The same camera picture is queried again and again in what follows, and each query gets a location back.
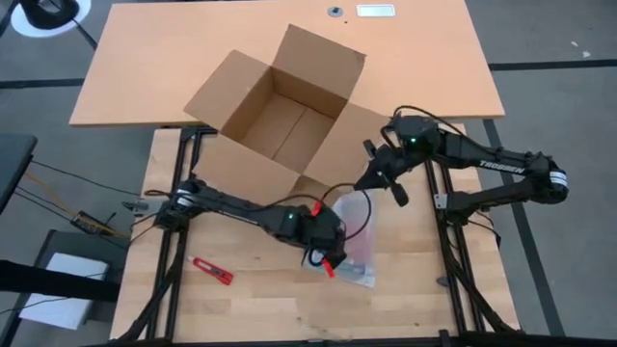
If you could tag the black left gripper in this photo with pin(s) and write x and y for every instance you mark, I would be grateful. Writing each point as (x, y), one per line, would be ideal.
(323, 231)

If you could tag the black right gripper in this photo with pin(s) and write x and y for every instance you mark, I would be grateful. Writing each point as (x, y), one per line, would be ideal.
(388, 161)

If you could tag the white plastic bag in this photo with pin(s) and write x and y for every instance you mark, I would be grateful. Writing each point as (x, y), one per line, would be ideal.
(359, 202)

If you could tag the brown cardboard box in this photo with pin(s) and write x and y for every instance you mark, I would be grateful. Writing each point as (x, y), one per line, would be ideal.
(241, 168)

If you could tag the red box cutter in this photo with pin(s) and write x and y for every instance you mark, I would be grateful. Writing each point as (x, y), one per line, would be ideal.
(212, 271)

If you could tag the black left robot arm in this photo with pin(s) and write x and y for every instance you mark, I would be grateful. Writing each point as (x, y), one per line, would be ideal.
(231, 205)

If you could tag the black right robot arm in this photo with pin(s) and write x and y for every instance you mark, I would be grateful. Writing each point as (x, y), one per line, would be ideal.
(506, 161)

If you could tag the grey desk grommet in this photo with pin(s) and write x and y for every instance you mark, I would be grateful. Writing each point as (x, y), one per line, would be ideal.
(335, 11)

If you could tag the black power adapter box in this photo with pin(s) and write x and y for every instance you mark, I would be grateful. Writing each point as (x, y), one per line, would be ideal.
(89, 223)

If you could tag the tan wooden desk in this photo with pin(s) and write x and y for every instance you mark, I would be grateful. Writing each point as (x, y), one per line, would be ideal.
(144, 58)

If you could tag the black cart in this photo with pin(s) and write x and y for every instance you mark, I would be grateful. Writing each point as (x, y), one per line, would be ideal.
(72, 243)

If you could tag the black flat bar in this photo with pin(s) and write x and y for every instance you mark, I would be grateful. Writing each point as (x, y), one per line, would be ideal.
(48, 282)

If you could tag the black side table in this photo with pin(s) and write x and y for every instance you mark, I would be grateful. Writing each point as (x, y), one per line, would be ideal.
(14, 159)

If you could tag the white round floor disc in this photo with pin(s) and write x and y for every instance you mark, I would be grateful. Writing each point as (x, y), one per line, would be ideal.
(48, 33)

